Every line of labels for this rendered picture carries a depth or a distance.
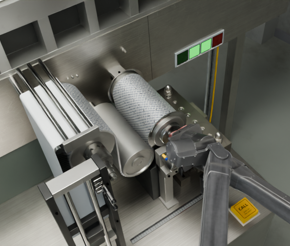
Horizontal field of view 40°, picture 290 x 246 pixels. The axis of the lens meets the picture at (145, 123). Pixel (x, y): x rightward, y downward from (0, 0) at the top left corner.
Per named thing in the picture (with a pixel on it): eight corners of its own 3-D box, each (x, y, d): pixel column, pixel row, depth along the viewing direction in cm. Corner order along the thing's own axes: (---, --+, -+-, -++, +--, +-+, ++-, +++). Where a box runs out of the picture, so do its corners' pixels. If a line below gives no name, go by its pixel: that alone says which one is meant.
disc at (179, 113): (150, 155, 128) (147, 126, 117) (149, 154, 128) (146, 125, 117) (186, 134, 133) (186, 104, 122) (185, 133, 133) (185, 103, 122)
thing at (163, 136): (167, 147, 127) (158, 138, 121) (163, 143, 128) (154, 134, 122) (184, 131, 127) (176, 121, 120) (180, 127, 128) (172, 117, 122)
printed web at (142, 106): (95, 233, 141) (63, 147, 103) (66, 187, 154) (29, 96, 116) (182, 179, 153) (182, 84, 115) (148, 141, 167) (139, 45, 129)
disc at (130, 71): (111, 110, 143) (105, 80, 131) (110, 110, 143) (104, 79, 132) (145, 92, 147) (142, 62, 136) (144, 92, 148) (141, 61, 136)
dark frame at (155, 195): (153, 200, 148) (150, 170, 133) (110, 145, 167) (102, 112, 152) (169, 190, 151) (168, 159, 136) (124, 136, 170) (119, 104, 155)
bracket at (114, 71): (116, 82, 138) (116, 77, 136) (108, 73, 141) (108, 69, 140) (129, 76, 139) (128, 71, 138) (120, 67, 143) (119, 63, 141)
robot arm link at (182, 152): (222, 179, 103) (231, 156, 97) (183, 190, 98) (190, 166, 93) (199, 149, 111) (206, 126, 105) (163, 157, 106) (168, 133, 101)
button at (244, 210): (243, 224, 140) (244, 221, 138) (230, 210, 144) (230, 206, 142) (258, 214, 142) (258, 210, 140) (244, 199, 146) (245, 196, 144)
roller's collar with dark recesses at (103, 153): (95, 177, 109) (91, 163, 104) (85, 162, 112) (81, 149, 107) (115, 165, 111) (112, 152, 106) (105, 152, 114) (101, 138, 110)
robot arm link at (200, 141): (220, 155, 104) (218, 134, 103) (197, 160, 101) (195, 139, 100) (205, 151, 110) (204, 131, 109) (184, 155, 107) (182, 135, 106)
